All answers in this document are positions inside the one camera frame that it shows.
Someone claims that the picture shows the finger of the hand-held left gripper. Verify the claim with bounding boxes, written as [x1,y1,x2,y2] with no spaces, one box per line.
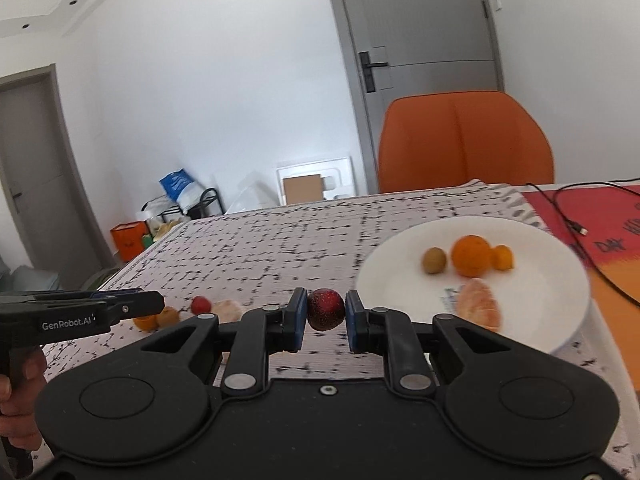
[107,290,165,322]
[74,287,147,299]

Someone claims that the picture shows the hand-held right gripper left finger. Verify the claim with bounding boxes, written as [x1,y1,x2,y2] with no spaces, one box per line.
[141,287,308,396]

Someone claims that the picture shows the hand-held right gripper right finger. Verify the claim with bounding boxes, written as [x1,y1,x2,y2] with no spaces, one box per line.
[346,289,510,397]

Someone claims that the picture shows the dark red fruit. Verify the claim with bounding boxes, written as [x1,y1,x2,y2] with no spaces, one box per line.
[306,288,346,332]

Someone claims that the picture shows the peeled tangerine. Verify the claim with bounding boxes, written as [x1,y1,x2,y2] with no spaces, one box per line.
[457,277,502,334]
[212,299,247,324]

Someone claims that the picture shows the large orange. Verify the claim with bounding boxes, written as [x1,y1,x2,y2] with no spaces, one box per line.
[451,235,494,279]

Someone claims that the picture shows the small orange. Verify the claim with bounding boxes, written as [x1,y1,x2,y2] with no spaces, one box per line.
[491,244,515,271]

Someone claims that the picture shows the white plate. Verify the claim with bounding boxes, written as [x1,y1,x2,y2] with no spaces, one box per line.
[356,215,591,357]

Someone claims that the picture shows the person's left hand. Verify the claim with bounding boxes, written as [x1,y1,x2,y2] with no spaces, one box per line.
[0,348,49,452]

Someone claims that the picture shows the green striped cloth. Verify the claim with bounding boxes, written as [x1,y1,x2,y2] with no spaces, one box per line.
[87,269,119,292]

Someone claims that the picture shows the orange box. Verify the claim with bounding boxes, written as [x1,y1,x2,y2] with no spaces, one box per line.
[109,220,151,263]

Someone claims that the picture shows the grey sofa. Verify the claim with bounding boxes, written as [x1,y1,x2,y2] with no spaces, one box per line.
[0,259,42,294]

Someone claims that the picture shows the patterned white tablecloth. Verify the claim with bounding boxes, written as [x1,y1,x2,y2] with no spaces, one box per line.
[42,179,640,480]

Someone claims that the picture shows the yellow fruit bunch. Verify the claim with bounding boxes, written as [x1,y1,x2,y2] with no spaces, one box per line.
[152,217,182,239]

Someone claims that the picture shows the blue white bag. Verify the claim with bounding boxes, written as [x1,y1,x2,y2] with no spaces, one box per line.
[158,167,204,211]

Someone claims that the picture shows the black metal rack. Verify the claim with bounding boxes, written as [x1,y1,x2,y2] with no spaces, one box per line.
[141,187,222,222]

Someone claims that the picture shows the brown cardboard piece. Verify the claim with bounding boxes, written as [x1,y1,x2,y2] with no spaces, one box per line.
[282,173,324,205]

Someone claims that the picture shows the grey brown door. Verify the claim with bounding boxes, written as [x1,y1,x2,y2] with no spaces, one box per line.
[0,64,117,272]

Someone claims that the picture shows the white foam packaging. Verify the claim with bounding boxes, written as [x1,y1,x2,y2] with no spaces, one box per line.
[276,156,355,206]

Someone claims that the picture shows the orange chair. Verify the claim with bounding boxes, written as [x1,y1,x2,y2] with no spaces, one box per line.
[377,90,555,195]

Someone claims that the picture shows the red orange printed mat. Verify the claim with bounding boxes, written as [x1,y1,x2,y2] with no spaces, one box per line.
[521,182,640,392]

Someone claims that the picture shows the black cable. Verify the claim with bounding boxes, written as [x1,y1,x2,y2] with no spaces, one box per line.
[552,177,640,307]
[525,182,589,235]

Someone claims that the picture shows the black door handle lock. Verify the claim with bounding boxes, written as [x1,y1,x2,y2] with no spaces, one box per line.
[358,51,390,94]

